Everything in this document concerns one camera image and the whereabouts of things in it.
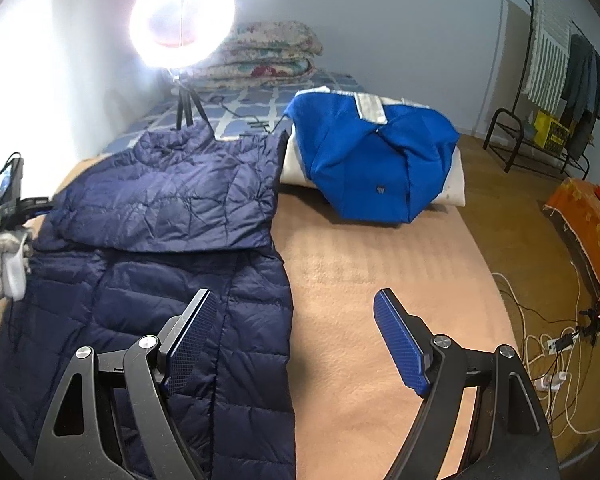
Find white striped towel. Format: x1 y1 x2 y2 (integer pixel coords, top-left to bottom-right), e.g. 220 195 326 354
522 0 573 111

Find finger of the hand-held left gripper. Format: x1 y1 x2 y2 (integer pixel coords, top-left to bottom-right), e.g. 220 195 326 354
19 194 57 218

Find red floral folded quilt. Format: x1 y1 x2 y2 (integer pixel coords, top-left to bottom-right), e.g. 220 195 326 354
200 54 315 82

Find white power strip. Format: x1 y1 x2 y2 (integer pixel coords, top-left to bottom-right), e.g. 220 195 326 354
532 372 569 393

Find black power adapter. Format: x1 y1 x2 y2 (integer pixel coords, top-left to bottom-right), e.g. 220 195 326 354
545 332 579 354

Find navy down jacket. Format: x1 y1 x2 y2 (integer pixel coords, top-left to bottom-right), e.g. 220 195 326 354
0 127 298 480

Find white power cables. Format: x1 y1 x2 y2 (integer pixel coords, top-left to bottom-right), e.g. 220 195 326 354
492 272 600 436

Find black clamp mount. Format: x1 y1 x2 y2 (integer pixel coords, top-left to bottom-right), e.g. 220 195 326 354
577 300 600 346

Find black ring light cable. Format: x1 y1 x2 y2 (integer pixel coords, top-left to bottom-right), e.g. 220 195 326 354
219 104 292 137

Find pale floral folded quilt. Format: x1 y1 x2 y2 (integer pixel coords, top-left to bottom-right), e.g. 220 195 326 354
225 20 325 59

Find blue fleece jacket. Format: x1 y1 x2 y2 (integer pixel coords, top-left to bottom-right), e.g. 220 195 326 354
284 87 458 226

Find tan blanket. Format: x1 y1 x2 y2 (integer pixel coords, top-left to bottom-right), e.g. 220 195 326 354
0 157 518 480

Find white folded cloth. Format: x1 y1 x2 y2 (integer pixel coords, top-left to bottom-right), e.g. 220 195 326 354
279 87 467 208

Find black metal clothes rack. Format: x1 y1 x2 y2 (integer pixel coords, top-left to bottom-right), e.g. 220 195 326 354
482 0 600 181

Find blue checked bedsheet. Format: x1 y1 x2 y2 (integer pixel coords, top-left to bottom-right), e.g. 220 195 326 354
100 71 368 156

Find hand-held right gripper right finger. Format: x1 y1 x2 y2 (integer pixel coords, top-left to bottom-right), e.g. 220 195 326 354
373 287 563 480

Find yellow plastic crate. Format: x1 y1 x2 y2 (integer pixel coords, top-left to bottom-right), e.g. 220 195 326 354
532 109 573 153

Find black tripod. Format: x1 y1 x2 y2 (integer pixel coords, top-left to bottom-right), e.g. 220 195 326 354
172 67 213 133

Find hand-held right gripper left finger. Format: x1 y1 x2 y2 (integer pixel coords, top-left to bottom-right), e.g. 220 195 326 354
32 287 220 480

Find orange patterned cloth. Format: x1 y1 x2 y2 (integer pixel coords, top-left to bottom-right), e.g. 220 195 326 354
545 177 600 306

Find dark hanging clothes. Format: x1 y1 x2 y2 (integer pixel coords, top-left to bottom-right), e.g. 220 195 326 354
560 35 600 161

